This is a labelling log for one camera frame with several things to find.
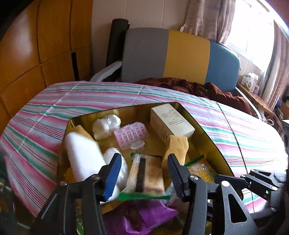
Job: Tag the pale pink carton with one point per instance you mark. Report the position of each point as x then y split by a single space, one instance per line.
256 88

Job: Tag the wooden wardrobe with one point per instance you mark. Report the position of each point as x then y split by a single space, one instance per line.
45 45

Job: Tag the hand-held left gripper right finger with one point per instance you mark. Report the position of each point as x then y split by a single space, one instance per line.
176 174

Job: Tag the bright window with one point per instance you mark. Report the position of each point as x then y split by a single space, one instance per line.
250 27

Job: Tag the white plastic bag bundle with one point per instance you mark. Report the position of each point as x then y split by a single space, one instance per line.
106 125
123 171

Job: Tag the dark red blanket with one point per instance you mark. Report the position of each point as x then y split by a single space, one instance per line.
198 88

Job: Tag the white bed rail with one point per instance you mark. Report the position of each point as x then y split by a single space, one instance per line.
106 71

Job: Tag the large purple packet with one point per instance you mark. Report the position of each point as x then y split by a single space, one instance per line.
149 217

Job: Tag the gold tin box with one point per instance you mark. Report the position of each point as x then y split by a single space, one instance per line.
137 113

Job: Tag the pink hair roller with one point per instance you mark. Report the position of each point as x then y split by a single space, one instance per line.
131 135

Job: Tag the white foam roll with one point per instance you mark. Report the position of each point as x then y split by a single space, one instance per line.
81 153

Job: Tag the striped bed sheet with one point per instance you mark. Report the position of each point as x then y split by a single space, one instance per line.
45 113

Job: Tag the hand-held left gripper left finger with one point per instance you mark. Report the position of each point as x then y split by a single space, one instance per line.
112 176

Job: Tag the yellow sponge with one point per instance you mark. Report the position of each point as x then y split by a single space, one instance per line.
176 146

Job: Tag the patterned pink curtain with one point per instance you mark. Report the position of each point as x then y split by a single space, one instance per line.
203 20
278 67

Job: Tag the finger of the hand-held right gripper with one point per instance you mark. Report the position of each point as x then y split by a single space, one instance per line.
268 212
259 180

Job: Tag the small white carton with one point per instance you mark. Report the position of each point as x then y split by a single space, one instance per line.
243 80

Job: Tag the cream carton box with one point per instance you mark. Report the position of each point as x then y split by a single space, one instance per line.
171 123

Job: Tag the black rolled mat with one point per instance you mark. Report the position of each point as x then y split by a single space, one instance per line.
116 40

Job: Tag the grey bed rail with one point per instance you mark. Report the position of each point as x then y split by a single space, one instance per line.
256 111

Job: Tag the wooden side table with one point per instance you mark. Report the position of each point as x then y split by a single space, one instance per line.
259 99

